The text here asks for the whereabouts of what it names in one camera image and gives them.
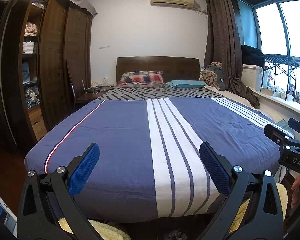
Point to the black white patterned blanket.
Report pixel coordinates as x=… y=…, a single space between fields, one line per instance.
x=132 y=94

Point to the person right hand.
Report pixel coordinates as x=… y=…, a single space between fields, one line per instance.
x=296 y=191

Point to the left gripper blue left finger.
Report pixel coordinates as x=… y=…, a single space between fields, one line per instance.
x=81 y=167

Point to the dark wooden chair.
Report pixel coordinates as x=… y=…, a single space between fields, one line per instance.
x=81 y=96

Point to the blue white striped bed cover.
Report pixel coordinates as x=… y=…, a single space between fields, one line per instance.
x=149 y=165

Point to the white storage box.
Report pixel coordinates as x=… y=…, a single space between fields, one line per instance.
x=252 y=76

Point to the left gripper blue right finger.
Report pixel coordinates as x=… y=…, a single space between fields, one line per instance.
x=214 y=165

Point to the yellow fluffy rug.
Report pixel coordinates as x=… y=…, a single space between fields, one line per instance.
x=176 y=228

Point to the brown curtain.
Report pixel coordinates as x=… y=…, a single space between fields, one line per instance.
x=223 y=45

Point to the patterned brown bag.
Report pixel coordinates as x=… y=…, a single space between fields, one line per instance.
x=212 y=75

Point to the plaid red blue pillow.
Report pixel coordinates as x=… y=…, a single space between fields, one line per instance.
x=141 y=79

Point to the black metal rack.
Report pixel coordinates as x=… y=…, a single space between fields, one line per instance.
x=281 y=64

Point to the teal folded pillow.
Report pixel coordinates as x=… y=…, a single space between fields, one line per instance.
x=186 y=84

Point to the dark wooden headboard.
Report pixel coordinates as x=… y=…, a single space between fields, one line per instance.
x=172 y=68

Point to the dark wooden wardrobe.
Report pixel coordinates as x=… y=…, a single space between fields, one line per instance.
x=39 y=41

